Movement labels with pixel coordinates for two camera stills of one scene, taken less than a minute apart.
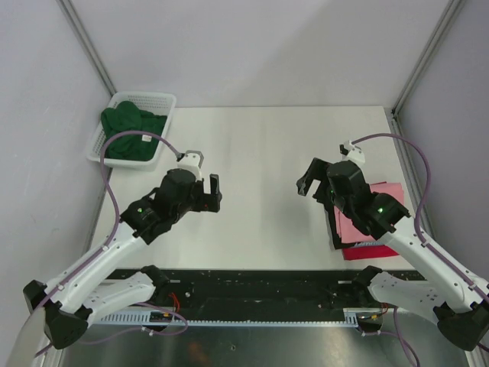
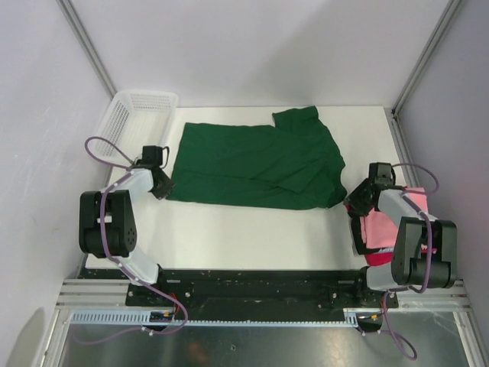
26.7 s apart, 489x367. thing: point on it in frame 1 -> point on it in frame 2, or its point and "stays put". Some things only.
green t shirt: x=127 y=116 -> x=288 y=166
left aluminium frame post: x=68 y=8 stays put
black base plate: x=263 y=289 stays put
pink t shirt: x=348 y=232 -> x=380 y=232
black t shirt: x=335 y=236 -> x=360 y=245
